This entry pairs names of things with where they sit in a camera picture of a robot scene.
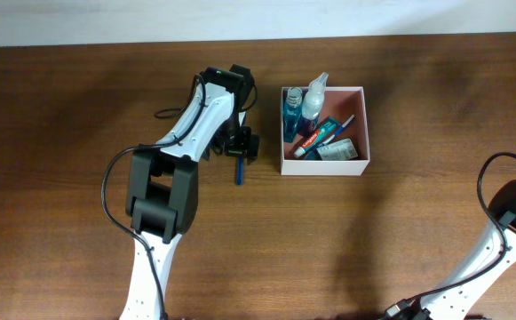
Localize blue disposable razor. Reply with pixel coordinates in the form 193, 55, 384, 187
235, 157, 244, 186

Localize teal mouthwash bottle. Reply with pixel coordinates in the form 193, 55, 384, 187
283, 87, 303, 143

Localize clear purple spray bottle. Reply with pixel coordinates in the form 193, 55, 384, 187
298, 72, 329, 137

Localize white teal toothpaste tube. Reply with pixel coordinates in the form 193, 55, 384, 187
294, 117, 340, 158

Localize green white soap box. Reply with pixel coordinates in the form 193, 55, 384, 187
316, 139, 358, 161

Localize blue white toothbrush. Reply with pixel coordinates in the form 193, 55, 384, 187
305, 115, 355, 160

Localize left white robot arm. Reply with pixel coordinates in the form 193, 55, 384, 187
121, 65, 259, 319

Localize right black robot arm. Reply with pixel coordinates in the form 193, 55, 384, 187
383, 180, 516, 320

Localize white box pink interior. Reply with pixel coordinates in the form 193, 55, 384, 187
281, 87, 370, 176

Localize left black cable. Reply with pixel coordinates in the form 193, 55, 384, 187
100, 73, 259, 320

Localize black cable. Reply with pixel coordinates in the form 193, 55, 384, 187
381, 151, 516, 319
100, 73, 259, 320

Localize right black cable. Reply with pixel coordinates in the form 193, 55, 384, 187
381, 151, 516, 319

